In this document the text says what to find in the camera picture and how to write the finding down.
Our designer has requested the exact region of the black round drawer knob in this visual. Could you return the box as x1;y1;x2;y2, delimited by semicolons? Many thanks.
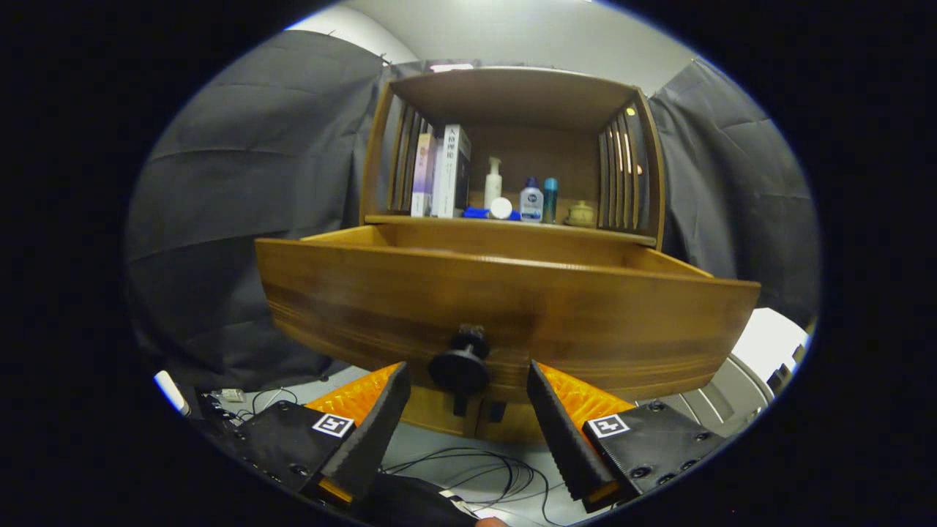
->
428;324;493;396

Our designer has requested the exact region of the wooden countertop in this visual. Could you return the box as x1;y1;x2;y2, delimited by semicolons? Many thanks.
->
364;209;657;247

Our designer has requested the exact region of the wooden drawer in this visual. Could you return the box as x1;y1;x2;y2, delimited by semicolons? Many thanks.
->
254;222;762;403

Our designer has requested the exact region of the white bottle blue label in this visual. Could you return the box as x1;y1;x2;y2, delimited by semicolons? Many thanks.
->
519;176;545;223

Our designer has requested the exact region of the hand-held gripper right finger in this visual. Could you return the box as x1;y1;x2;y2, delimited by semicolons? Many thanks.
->
526;360;733;515

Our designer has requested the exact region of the wooden cabinet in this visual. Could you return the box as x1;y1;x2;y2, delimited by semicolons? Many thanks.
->
359;66;667;445

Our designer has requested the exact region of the purple book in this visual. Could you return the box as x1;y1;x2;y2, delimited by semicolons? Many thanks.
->
410;132;438;217

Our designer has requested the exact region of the white furniture piece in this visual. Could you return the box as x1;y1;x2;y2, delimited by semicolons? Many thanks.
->
637;307;812;440

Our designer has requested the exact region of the white thick book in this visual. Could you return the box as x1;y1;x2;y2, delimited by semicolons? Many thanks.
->
430;124;471;218

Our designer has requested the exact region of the thin looped cable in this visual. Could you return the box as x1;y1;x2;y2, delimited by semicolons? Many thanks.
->
251;386;299;416

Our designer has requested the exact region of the wooden cabinet door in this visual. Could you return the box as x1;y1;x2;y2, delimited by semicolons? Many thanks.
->
401;386;484;438
479;399;546;445

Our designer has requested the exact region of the white pump bottle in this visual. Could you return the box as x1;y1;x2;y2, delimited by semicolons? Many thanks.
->
484;156;504;209

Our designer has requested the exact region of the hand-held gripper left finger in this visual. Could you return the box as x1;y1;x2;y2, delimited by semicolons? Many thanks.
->
220;361;412;507

